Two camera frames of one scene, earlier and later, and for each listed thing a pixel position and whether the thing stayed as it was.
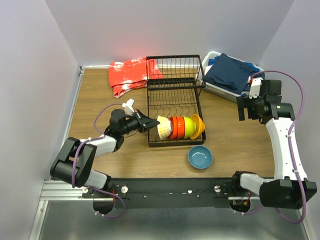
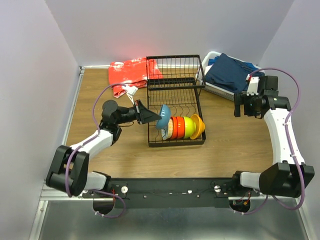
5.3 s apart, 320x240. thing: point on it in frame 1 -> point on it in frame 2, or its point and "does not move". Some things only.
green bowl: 190,126 does not move
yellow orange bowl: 200,126 does not move
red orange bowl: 181,127 does not move
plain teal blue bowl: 200,157 -> 165,114
